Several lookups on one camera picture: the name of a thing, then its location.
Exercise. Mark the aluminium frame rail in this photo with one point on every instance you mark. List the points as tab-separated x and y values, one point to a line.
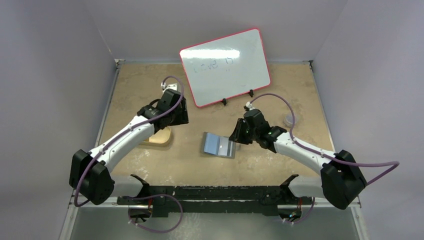
82	202

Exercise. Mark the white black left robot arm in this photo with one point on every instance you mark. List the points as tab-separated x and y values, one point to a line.
90	172

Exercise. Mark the grey credit card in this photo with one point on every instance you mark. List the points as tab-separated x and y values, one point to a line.
226	147

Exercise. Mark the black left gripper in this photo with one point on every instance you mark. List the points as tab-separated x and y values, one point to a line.
181	119

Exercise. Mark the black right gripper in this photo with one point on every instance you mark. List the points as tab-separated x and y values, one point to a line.
241	131

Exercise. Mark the red framed whiteboard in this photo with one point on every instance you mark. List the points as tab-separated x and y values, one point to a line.
226	67

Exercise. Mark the beige plastic tray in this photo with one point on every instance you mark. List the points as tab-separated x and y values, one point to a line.
160	139

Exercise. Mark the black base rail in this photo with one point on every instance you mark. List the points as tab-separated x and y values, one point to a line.
215	198

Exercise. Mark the small clear plastic cup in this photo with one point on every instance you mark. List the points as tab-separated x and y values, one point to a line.
288	120

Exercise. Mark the grey leather card holder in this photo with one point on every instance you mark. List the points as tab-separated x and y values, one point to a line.
210	145

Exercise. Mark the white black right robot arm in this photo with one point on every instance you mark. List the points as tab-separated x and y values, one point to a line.
339	179

